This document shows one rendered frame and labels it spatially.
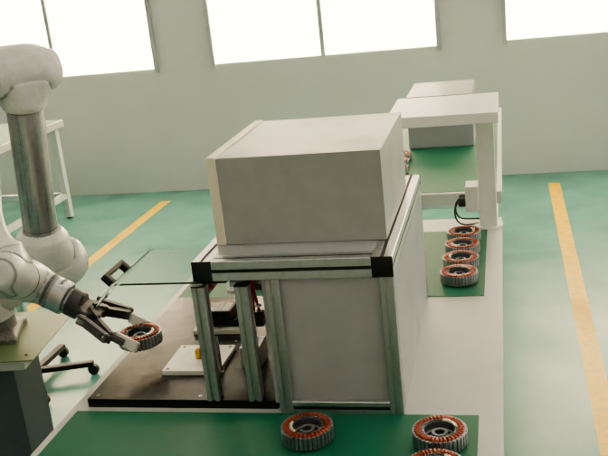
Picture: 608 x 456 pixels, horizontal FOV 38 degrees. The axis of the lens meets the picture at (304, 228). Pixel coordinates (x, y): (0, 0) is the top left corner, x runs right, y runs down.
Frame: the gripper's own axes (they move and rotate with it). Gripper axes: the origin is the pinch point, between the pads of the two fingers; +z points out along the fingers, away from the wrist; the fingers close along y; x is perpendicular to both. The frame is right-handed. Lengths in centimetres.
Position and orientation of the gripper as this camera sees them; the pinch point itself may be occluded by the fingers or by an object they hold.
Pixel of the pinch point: (139, 335)
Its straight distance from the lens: 233.1
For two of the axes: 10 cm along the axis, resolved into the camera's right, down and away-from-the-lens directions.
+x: -4.1, 8.5, 3.4
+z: 9.0, 4.4, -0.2
